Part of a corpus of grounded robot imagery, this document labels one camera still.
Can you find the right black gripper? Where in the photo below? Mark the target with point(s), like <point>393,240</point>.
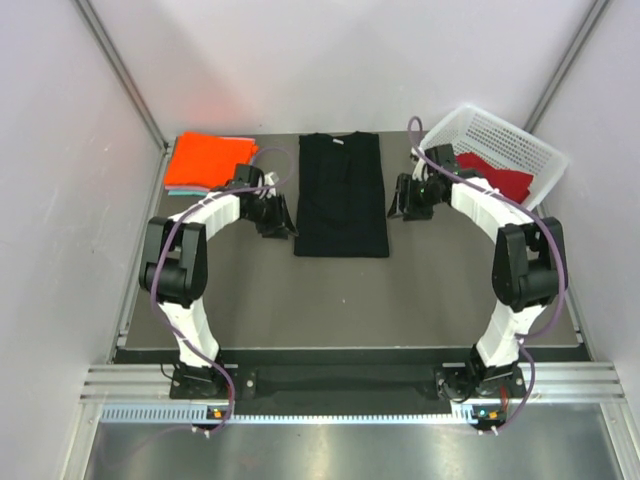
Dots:
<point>404,204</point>

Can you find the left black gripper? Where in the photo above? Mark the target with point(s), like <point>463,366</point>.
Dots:
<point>280,222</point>

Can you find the black t shirt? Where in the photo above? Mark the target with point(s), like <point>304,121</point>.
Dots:
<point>341,204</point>

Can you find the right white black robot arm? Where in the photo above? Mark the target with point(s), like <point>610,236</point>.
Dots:
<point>529,264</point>

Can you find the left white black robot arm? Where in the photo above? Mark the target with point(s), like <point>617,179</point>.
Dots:
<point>174,270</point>

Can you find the white plastic basket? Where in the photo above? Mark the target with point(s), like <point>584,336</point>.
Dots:
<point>470,129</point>

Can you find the orange folded t shirt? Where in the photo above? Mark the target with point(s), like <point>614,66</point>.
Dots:
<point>207,162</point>

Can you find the red t shirt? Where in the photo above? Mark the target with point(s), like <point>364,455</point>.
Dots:
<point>512,184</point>

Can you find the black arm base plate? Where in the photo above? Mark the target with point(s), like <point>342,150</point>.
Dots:
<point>278,404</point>

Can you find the left aluminium corner post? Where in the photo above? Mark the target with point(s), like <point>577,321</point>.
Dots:
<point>108,48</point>

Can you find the aluminium corner post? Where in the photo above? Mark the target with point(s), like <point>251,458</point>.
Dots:
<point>595,12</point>
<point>108,48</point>

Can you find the grey slotted cable duct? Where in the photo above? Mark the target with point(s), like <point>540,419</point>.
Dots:
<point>209,416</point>

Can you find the aluminium frame rail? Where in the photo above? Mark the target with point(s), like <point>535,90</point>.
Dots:
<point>396,385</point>

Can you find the right aluminium corner post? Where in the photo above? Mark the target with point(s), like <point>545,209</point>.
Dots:
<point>595,12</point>

